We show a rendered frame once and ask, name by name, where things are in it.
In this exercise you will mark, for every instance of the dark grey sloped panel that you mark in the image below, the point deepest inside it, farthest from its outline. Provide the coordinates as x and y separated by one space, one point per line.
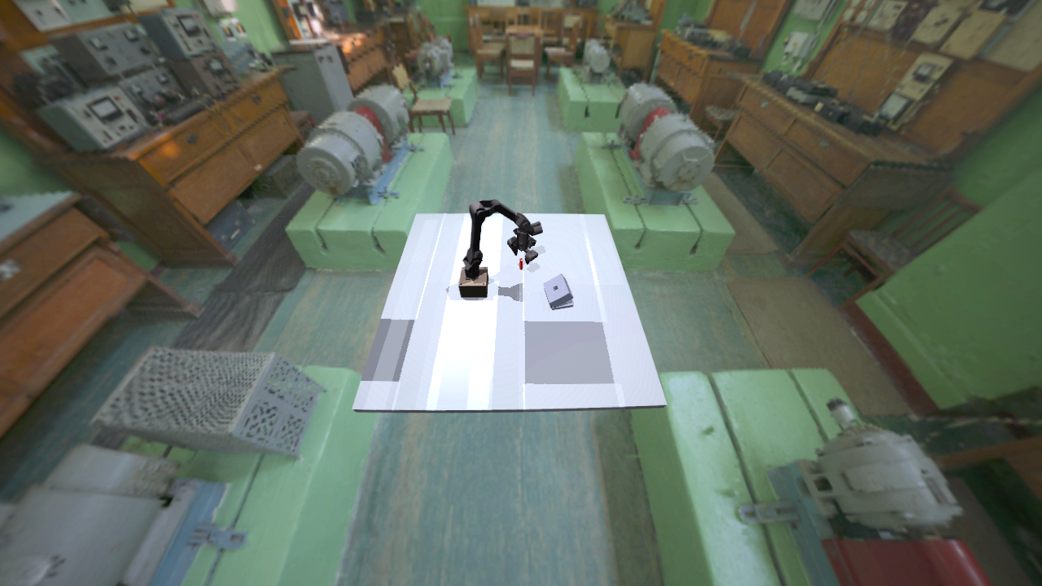
558 293

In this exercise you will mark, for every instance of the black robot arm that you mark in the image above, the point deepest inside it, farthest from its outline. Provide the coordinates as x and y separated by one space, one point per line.
474 255

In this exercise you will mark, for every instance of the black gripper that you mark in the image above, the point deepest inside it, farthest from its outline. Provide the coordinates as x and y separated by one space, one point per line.
515 244

